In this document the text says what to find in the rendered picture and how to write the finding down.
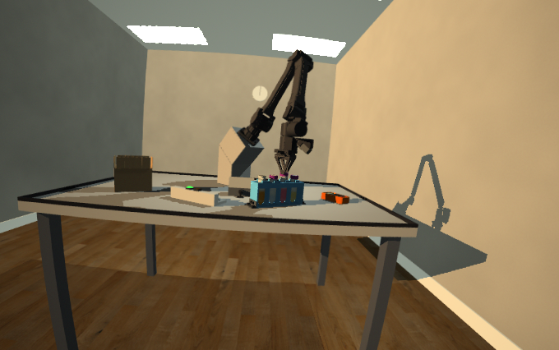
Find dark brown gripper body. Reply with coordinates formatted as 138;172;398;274
274;136;298;157

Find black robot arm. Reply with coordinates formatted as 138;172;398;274
238;49;314;154

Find black table edge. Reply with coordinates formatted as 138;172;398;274
17;171;418;228

